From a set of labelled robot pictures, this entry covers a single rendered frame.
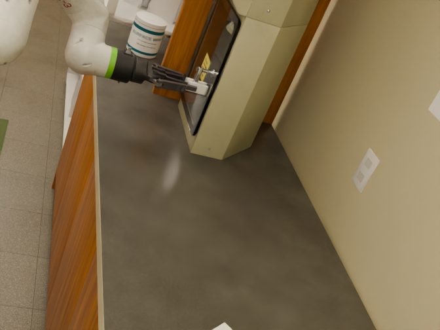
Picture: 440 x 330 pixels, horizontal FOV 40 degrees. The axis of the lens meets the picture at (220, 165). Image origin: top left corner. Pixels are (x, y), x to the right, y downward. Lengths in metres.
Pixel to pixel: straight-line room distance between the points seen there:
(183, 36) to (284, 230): 0.79
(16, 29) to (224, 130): 0.89
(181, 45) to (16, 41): 1.04
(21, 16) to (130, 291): 0.60
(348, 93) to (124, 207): 0.84
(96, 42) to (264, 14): 0.48
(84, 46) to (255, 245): 0.73
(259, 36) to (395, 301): 0.82
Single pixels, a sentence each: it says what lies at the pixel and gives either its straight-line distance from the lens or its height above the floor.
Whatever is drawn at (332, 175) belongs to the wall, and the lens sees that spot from 1.94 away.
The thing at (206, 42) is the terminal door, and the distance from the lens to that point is 2.00.
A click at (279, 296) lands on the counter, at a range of 1.51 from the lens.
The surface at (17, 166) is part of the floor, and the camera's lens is 3.28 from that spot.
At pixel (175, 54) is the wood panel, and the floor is 1.11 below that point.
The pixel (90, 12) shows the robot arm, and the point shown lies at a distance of 1.78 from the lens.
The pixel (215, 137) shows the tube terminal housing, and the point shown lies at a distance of 1.89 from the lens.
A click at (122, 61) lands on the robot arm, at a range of 1.76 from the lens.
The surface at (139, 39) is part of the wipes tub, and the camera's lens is 2.46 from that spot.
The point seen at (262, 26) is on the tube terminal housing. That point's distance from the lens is 1.76.
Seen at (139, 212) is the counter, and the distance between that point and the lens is 1.56.
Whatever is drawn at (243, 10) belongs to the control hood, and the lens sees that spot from 1.73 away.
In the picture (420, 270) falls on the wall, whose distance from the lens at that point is 1.54.
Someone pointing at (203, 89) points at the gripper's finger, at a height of 1.15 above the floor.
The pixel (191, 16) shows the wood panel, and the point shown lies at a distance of 2.11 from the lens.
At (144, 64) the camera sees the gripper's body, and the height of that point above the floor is 1.18.
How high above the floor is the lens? 1.83
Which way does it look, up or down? 28 degrees down
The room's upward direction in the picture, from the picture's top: 24 degrees clockwise
